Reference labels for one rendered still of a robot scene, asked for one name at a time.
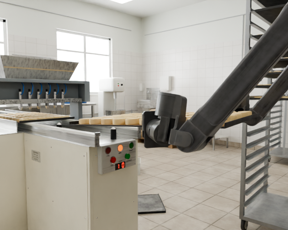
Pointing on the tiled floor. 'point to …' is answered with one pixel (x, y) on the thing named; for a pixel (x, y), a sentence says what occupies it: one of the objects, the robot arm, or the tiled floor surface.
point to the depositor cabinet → (8, 180)
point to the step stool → (220, 138)
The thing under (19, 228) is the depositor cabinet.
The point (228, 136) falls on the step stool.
